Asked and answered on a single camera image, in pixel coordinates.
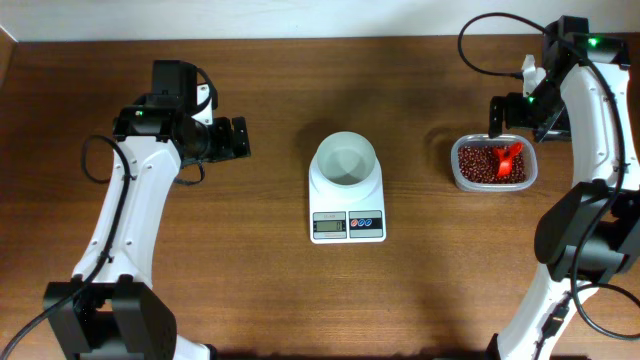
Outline red plastic scoop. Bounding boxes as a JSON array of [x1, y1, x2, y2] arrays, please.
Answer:
[[492, 142, 524, 178]]

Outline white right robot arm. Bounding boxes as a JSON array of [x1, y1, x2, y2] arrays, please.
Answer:
[[485, 16, 639, 359]]

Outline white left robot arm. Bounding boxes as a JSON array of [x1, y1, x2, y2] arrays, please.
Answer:
[[43, 60, 251, 359]]

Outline white round bowl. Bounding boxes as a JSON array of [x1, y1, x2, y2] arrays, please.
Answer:
[[315, 131, 377, 186]]

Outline white digital kitchen scale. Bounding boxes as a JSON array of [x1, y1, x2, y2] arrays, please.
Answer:
[[309, 156, 387, 245]]

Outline clear plastic bean container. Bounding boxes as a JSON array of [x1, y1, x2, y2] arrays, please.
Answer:
[[450, 134, 538, 192]]

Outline red adzuki beans in container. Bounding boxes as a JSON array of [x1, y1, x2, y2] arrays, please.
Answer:
[[457, 146, 526, 184]]

